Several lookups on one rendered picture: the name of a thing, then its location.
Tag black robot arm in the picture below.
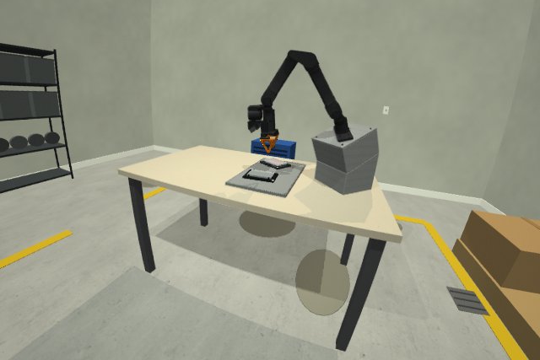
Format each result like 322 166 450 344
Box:
247 50 354 142

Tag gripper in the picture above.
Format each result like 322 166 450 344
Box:
260 120 279 153

